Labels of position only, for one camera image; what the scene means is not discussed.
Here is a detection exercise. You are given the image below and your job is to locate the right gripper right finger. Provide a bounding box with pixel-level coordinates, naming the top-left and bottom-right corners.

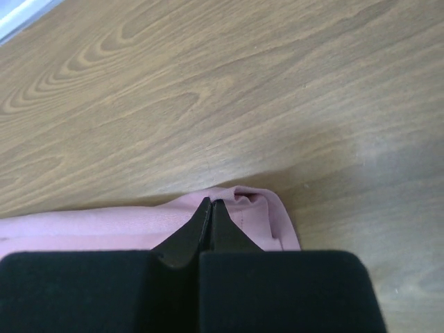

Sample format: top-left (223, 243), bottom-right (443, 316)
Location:
top-left (199, 200), bottom-right (386, 332)

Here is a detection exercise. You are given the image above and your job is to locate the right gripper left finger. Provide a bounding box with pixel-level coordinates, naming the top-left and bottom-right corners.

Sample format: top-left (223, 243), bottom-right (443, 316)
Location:
top-left (1, 198), bottom-right (212, 332)

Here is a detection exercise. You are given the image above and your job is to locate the pink t shirt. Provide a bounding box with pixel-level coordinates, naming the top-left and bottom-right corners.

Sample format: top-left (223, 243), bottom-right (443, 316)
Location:
top-left (1, 186), bottom-right (300, 257)

